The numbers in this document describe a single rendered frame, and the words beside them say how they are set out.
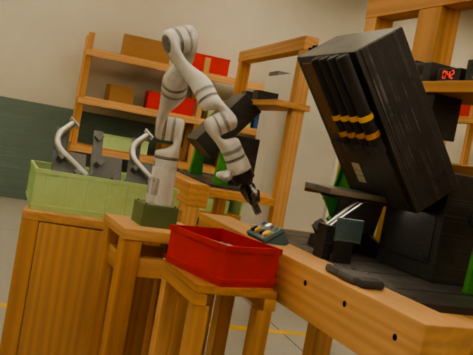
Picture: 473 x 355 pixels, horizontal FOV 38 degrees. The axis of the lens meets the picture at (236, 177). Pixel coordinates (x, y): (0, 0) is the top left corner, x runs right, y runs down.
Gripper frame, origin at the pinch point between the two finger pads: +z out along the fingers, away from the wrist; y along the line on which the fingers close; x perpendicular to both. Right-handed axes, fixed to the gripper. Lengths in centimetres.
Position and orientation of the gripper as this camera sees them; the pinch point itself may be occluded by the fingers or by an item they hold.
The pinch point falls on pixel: (256, 208)
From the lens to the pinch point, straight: 229.2
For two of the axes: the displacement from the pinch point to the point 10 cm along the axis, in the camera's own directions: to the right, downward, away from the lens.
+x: -8.5, 4.5, -2.9
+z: 3.8, 8.9, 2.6
